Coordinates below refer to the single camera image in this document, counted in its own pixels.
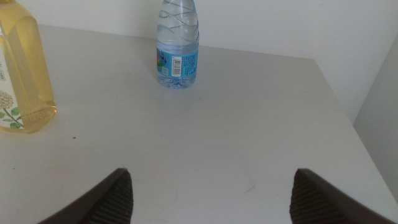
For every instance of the clear water bottle blue label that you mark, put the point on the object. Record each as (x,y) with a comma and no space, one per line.
(177,46)

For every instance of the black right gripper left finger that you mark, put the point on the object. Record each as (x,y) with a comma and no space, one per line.
(112,202)

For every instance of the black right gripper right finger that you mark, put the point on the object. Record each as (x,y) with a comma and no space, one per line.
(314,202)

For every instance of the yellow tea bottle white cap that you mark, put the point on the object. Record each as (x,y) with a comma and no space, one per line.
(25,71)

